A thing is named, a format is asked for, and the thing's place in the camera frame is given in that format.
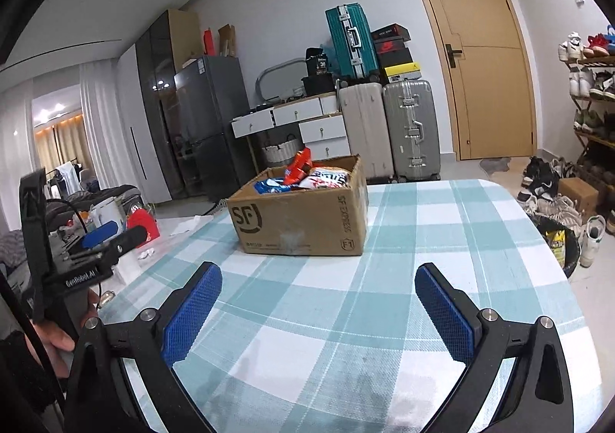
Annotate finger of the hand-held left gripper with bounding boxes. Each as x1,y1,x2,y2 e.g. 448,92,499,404
79,220,121,250
102,225,150,266

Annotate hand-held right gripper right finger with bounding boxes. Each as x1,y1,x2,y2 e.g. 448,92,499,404
414,262,576,433

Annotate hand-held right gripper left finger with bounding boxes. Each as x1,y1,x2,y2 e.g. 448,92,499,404
65,261,224,433

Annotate brown cardboard box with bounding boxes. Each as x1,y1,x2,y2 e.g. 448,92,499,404
226,154,370,257

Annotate pile of snack packets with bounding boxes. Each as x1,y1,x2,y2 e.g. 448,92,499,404
253,147,351,196

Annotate person's left forearm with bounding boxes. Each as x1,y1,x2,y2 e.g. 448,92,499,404
0,331,64,433

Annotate person's left hand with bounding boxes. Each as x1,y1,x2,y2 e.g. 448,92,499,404
36,301,100,378

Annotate white jug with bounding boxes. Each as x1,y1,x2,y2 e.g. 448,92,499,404
90,196,124,233

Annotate red printed packet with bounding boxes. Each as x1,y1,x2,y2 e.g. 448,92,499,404
127,207,159,249

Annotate dark sofa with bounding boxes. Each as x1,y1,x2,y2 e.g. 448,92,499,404
45,183,141,223

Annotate white side table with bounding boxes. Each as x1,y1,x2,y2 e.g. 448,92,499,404
110,214,215,281

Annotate white tissue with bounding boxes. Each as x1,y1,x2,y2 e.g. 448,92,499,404
168,216,205,236

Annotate teal plaid tablecloth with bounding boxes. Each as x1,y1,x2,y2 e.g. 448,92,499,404
98,178,609,433

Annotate white curtain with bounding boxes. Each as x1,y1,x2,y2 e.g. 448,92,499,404
78,59,126,203

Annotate yellow packet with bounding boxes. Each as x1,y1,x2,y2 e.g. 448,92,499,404
547,230,567,266

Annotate dark glass cabinet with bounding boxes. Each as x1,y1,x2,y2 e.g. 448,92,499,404
135,9,203,204

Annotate grey refrigerator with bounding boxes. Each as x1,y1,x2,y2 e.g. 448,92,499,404
173,55,256,202

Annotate black trash bin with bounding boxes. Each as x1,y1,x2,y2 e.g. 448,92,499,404
530,214,582,278

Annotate grey floor mat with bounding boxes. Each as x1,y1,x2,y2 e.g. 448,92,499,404
480,156,513,173

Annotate heap of loose shoes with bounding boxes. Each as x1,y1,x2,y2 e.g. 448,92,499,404
516,156,585,228

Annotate white sneaker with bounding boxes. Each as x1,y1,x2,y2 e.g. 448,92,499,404
578,215,607,268

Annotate woven laundry basket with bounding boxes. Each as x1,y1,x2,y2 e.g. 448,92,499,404
259,135,304,169

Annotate small cardboard box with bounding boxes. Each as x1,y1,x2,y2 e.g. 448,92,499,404
557,177,600,215

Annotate silver suitcase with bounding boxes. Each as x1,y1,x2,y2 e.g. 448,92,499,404
382,78,442,182

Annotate beige suitcase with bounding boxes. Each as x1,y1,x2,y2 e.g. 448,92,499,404
337,82,396,184

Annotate brown paper bag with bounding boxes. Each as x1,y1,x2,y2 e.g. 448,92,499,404
217,23,237,58

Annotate white desk with drawers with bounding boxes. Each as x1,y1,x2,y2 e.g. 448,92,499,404
231,93,352,170

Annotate black basket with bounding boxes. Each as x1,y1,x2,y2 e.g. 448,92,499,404
301,73,338,95

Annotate black yellow shoe box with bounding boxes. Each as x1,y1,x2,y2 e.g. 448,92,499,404
383,63,424,84

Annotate tan wooden door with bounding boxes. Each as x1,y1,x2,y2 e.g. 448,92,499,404
401,0,537,161

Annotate black printed box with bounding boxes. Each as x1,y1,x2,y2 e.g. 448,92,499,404
304,45,333,77

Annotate plain black shoe box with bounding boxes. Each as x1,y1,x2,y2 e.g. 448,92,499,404
377,48,415,69

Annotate rows of racked shoes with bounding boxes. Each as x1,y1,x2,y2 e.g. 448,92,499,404
557,24,615,236

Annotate teal suitcase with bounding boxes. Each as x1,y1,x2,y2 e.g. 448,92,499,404
325,2,381,81

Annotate black cable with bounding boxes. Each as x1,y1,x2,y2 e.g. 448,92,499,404
45,197,93,242

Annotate grey oval frame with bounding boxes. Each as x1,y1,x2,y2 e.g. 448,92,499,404
254,57,309,103

